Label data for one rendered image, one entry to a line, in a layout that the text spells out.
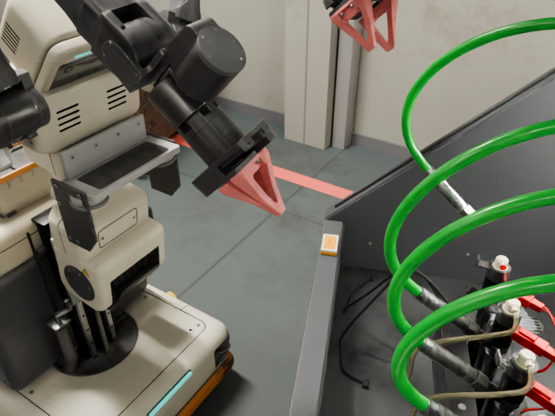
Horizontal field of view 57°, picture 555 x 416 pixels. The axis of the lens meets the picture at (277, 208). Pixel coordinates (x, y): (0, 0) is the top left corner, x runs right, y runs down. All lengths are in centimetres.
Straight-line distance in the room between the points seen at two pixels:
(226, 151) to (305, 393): 38
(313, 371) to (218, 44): 49
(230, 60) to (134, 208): 81
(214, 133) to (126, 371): 122
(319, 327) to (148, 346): 98
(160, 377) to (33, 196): 64
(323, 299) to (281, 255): 156
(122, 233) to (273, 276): 116
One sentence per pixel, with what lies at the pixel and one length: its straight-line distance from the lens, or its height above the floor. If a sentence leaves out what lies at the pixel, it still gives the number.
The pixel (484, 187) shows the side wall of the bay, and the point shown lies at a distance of 105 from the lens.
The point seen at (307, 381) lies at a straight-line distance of 79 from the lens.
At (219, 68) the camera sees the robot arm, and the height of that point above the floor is 141.
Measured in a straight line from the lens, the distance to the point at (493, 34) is 72.
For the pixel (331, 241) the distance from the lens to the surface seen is 101.
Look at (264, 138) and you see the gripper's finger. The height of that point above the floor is 131.
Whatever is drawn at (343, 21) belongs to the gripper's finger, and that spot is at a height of 137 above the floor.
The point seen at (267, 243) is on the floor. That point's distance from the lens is 253.
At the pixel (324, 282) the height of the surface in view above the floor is 95.
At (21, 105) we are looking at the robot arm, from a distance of 92.
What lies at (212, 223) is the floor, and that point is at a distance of 268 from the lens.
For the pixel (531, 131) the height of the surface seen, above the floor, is 137.
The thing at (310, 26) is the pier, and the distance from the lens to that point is 311.
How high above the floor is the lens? 159
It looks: 35 degrees down
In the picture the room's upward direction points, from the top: straight up
